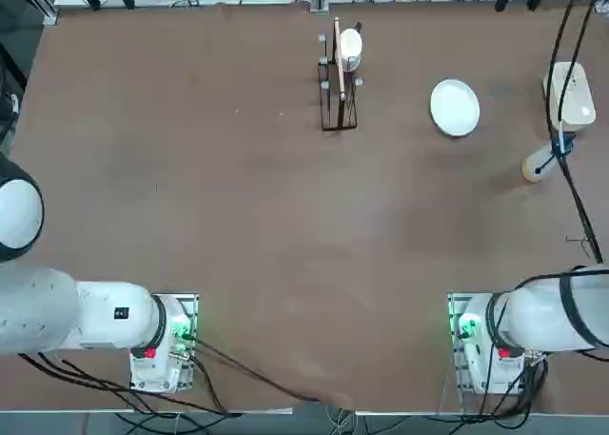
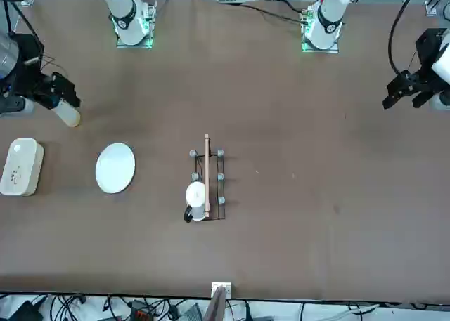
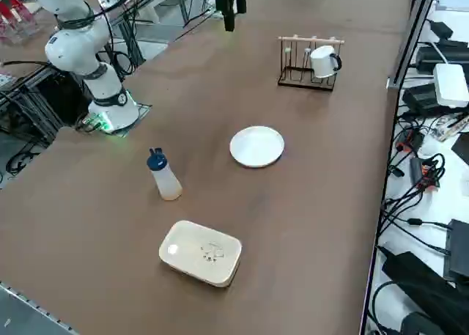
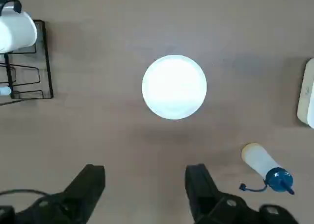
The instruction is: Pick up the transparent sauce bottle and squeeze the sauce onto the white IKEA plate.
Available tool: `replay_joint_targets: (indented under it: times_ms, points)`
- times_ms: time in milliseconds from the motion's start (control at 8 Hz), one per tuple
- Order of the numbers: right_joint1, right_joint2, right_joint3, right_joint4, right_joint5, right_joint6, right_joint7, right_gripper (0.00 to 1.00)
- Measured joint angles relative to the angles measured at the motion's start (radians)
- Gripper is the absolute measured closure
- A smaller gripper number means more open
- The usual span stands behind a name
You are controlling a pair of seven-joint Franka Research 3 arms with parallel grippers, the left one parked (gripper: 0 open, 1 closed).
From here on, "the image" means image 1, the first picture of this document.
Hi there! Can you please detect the black wire cup rack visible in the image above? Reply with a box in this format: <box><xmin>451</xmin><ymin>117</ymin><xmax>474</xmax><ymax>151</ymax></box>
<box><xmin>315</xmin><ymin>16</ymin><xmax>365</xmax><ymax>132</ymax></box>

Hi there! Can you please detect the black cable across table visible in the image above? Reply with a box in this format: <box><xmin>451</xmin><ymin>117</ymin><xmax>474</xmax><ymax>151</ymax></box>
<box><xmin>193</xmin><ymin>335</ymin><xmax>337</xmax><ymax>404</ymax></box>

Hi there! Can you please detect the beige lidded box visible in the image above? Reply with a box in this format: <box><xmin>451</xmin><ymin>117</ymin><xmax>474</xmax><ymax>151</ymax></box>
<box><xmin>542</xmin><ymin>61</ymin><xmax>598</xmax><ymax>132</ymax></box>

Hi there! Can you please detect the white mug black handle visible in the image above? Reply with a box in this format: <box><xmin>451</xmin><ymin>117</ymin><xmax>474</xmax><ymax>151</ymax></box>
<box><xmin>335</xmin><ymin>28</ymin><xmax>365</xmax><ymax>73</ymax></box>

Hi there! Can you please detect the aluminium frame rail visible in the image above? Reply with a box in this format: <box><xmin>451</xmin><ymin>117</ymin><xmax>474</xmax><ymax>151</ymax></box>
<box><xmin>0</xmin><ymin>0</ymin><xmax>59</xmax><ymax>27</ymax></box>

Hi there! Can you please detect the white round plate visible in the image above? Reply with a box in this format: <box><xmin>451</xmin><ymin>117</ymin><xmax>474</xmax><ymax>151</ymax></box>
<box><xmin>430</xmin><ymin>78</ymin><xmax>481</xmax><ymax>137</ymax></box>

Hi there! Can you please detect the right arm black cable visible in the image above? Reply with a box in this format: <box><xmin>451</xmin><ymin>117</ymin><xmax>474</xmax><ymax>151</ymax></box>
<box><xmin>545</xmin><ymin>0</ymin><xmax>605</xmax><ymax>265</ymax></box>

